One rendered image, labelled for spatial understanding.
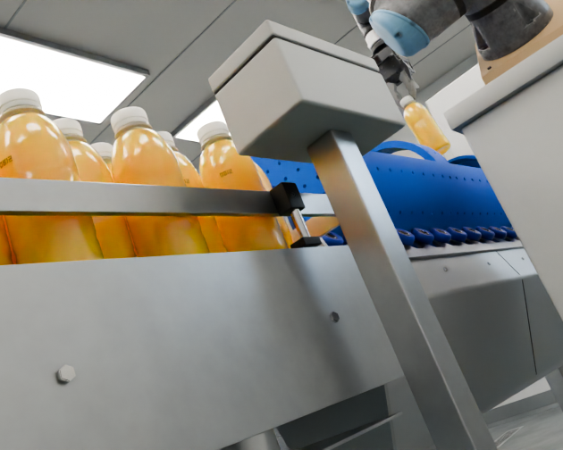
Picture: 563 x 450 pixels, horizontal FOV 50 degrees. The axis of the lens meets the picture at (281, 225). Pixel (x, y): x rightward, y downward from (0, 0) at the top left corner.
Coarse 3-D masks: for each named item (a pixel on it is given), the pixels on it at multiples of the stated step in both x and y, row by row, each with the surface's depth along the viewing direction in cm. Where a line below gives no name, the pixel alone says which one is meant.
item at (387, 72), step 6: (378, 42) 177; (372, 48) 179; (378, 48) 178; (390, 54) 177; (396, 54) 180; (384, 60) 176; (390, 60) 175; (396, 60) 174; (408, 60) 180; (384, 66) 176; (390, 66) 175; (396, 66) 174; (384, 72) 176; (390, 72) 175; (396, 72) 174; (414, 72) 178; (384, 78) 176; (390, 78) 175; (396, 78) 178; (396, 84) 180
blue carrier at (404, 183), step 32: (256, 160) 107; (384, 160) 110; (416, 160) 120; (320, 192) 97; (384, 192) 106; (416, 192) 115; (448, 192) 125; (480, 192) 138; (416, 224) 116; (448, 224) 127; (480, 224) 140
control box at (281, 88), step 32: (256, 32) 60; (288, 32) 61; (224, 64) 64; (256, 64) 60; (288, 64) 58; (320, 64) 63; (352, 64) 69; (224, 96) 64; (256, 96) 60; (288, 96) 58; (320, 96) 59; (352, 96) 65; (384, 96) 71; (256, 128) 61; (288, 128) 61; (320, 128) 64; (352, 128) 67; (384, 128) 70; (288, 160) 68
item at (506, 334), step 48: (432, 288) 100; (480, 288) 112; (528, 288) 131; (480, 336) 109; (528, 336) 127; (384, 384) 83; (480, 384) 106; (528, 384) 122; (288, 432) 94; (336, 432) 88; (384, 432) 83
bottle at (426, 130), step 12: (408, 108) 169; (420, 108) 167; (408, 120) 168; (420, 120) 166; (432, 120) 166; (420, 132) 166; (432, 132) 164; (420, 144) 168; (432, 144) 164; (444, 144) 163
